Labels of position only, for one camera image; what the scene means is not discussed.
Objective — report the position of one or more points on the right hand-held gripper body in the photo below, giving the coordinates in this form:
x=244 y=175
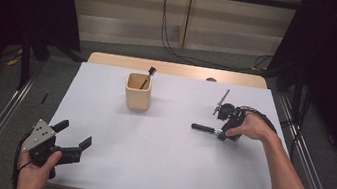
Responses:
x=231 y=112

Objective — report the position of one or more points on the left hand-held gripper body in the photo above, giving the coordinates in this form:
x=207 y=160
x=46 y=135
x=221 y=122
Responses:
x=40 y=139

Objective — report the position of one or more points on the black makeup brush silver ferrule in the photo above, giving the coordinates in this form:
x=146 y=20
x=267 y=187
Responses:
x=203 y=128

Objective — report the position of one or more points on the beige square cup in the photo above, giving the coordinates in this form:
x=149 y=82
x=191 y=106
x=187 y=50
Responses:
x=137 y=98

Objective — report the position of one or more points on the thin black brush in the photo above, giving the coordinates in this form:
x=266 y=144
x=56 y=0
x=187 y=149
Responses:
x=152 y=70

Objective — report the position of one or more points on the person's right hand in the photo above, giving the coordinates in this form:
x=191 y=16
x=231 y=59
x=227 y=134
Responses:
x=256 y=128

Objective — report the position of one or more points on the person's left hand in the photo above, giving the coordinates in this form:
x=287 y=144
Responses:
x=32 y=177

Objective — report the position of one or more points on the small black floor item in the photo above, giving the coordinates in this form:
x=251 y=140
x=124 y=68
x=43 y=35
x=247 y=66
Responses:
x=44 y=98

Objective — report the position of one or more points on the round table grommet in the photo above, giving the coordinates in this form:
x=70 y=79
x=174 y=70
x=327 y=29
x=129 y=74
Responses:
x=211 y=79

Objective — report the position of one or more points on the white table cover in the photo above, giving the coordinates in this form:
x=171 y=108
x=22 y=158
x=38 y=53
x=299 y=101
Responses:
x=163 y=161

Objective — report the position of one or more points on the black stand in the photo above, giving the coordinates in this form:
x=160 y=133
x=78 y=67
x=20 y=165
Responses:
x=24 y=66
x=297 y=93

